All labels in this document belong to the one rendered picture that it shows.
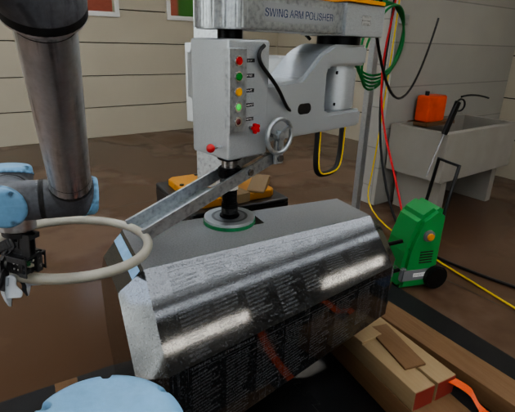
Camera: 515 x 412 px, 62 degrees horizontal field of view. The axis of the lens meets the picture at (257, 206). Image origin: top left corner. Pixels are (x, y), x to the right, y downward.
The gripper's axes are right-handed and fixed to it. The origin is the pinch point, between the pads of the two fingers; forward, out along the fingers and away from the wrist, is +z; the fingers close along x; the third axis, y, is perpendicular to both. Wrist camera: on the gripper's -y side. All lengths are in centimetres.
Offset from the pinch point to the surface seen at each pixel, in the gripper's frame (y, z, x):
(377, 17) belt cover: 78, -90, 134
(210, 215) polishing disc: 26, -3, 77
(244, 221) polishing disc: 41, -4, 75
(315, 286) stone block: 74, 13, 66
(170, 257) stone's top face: 24.7, 1.6, 42.1
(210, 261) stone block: 38, 3, 47
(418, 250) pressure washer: 130, 42, 200
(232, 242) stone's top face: 41, -1, 61
